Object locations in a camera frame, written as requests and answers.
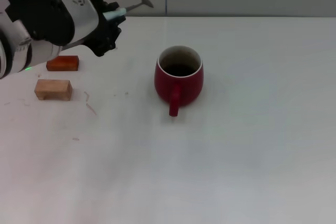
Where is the blue-handled metal spoon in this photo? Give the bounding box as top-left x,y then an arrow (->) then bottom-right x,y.
102,0 -> 154,21

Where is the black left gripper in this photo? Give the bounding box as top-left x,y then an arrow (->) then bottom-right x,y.
83,0 -> 127,58

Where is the red ceramic cup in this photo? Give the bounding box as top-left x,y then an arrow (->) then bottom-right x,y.
154,46 -> 204,118

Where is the red-brown wooden block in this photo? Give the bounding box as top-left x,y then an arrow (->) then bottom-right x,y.
46,55 -> 80,72

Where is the light wooden block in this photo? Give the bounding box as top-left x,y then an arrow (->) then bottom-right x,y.
34,79 -> 73,101

